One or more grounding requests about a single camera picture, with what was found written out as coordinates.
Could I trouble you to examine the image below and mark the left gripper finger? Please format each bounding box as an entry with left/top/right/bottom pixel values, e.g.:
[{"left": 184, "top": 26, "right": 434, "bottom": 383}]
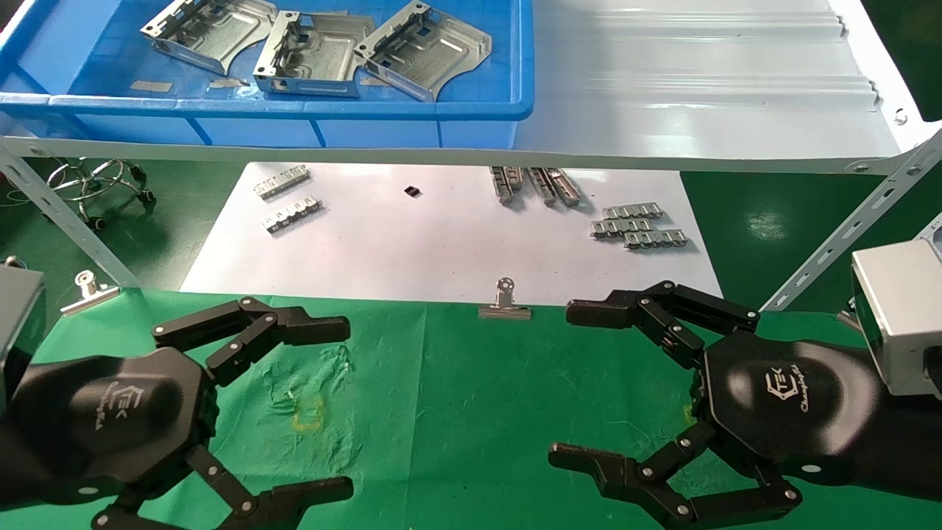
[
  {"left": 152, "top": 297, "right": 352, "bottom": 388},
  {"left": 92, "top": 445, "right": 355, "bottom": 530}
]

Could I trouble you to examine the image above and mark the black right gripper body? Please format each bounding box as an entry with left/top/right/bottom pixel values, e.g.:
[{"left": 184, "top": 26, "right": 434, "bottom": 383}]
[{"left": 695, "top": 331, "right": 942, "bottom": 504}]

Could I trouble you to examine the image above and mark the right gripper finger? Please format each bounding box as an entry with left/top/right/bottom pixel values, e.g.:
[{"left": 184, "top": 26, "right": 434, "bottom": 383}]
[
  {"left": 548, "top": 421, "right": 804, "bottom": 530},
  {"left": 565, "top": 280, "right": 761, "bottom": 370}
]

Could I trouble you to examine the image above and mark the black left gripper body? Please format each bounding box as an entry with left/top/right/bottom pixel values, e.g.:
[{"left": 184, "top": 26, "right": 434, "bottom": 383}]
[{"left": 0, "top": 346, "right": 222, "bottom": 510}]

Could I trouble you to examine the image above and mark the silver sheet metal bracket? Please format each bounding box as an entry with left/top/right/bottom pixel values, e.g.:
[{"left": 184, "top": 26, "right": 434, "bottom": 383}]
[
  {"left": 353, "top": 1, "right": 492, "bottom": 102},
  {"left": 252, "top": 10, "right": 376, "bottom": 99},
  {"left": 140, "top": 0, "right": 279, "bottom": 77}
]

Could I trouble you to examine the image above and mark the white paper sheet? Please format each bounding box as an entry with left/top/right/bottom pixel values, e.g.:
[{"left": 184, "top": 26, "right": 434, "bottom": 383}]
[{"left": 180, "top": 162, "right": 727, "bottom": 311}]

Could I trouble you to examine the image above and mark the green table cloth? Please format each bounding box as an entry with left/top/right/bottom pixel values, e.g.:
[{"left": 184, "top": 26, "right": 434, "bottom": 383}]
[{"left": 0, "top": 287, "right": 942, "bottom": 530}]

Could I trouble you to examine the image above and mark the white perforated shelf upright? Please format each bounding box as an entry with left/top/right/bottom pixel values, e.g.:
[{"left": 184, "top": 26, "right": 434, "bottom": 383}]
[
  {"left": 0, "top": 144, "right": 141, "bottom": 289},
  {"left": 760, "top": 132, "right": 942, "bottom": 311}
]

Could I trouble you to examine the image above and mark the white metal shelf deck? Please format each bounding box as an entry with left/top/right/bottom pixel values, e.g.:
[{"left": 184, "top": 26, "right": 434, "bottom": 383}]
[{"left": 0, "top": 0, "right": 942, "bottom": 176}]

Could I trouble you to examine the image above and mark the stool wheel base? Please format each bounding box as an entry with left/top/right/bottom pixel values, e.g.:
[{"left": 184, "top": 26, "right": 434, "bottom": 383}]
[{"left": 44, "top": 158, "right": 156, "bottom": 230}]

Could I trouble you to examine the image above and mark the blue plastic bin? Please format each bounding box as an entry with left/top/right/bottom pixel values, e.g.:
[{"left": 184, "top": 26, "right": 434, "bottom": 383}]
[{"left": 0, "top": 0, "right": 534, "bottom": 148}]

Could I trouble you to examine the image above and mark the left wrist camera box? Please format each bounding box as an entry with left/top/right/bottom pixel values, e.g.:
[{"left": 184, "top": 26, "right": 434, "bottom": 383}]
[{"left": 0, "top": 264, "right": 47, "bottom": 387}]

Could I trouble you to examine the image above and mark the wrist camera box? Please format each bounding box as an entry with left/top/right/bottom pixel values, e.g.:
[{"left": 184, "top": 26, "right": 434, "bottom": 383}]
[
  {"left": 0, "top": 264, "right": 47, "bottom": 387},
  {"left": 850, "top": 237, "right": 942, "bottom": 400}
]

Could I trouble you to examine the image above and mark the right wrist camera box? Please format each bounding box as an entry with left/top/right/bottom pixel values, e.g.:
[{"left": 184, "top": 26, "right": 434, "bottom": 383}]
[{"left": 850, "top": 237, "right": 942, "bottom": 400}]

